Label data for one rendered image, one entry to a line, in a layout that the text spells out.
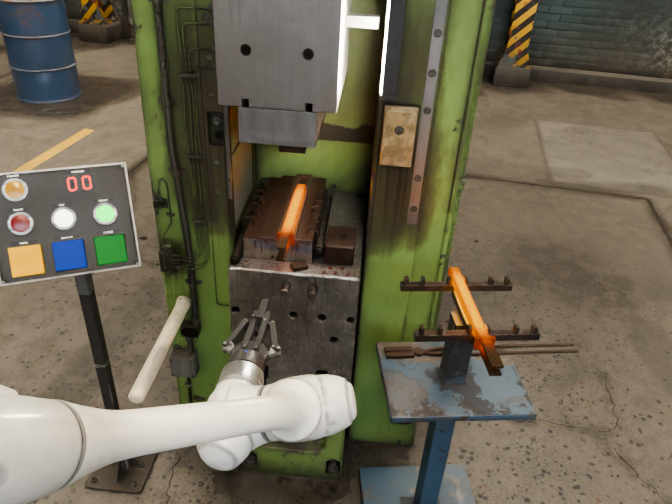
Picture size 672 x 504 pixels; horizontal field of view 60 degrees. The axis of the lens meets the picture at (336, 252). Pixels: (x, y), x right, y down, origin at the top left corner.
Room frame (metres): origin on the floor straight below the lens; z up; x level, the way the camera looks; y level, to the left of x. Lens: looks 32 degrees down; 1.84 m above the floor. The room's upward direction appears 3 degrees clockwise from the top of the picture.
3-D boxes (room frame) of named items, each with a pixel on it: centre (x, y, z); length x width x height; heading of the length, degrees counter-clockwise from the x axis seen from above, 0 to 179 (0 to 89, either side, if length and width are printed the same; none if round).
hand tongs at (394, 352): (1.34, -0.46, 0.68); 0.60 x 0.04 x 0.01; 97
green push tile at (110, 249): (1.28, 0.59, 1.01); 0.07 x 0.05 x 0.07; 112
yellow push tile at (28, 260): (1.21, 0.78, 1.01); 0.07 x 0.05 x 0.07; 112
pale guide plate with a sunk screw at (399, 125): (1.53, -0.15, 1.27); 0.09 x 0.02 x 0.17; 87
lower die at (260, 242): (1.63, 0.16, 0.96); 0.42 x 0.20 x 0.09; 177
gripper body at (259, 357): (0.91, 0.17, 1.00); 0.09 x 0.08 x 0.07; 177
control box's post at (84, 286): (1.36, 0.73, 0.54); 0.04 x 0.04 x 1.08; 87
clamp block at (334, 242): (1.47, -0.01, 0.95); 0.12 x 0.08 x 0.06; 177
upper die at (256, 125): (1.63, 0.16, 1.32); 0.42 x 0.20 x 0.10; 177
